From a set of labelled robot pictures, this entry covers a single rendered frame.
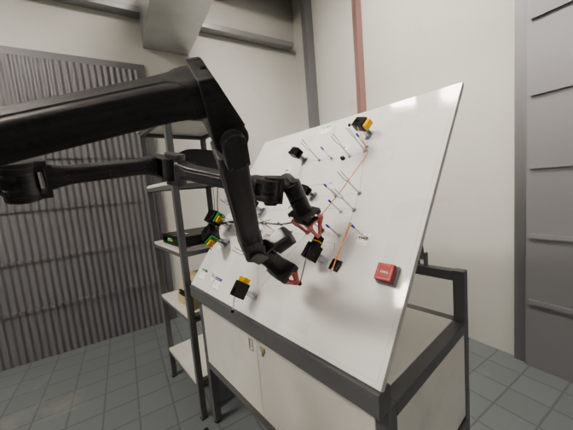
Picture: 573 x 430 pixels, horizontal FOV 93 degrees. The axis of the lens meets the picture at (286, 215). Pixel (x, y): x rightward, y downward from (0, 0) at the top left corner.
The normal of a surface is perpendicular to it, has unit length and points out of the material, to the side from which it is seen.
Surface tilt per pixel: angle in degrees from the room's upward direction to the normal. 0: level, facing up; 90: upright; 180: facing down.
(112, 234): 90
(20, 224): 90
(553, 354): 90
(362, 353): 53
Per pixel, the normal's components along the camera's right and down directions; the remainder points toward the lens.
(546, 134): -0.85, 0.13
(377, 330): -0.66, -0.49
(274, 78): 0.51, 0.04
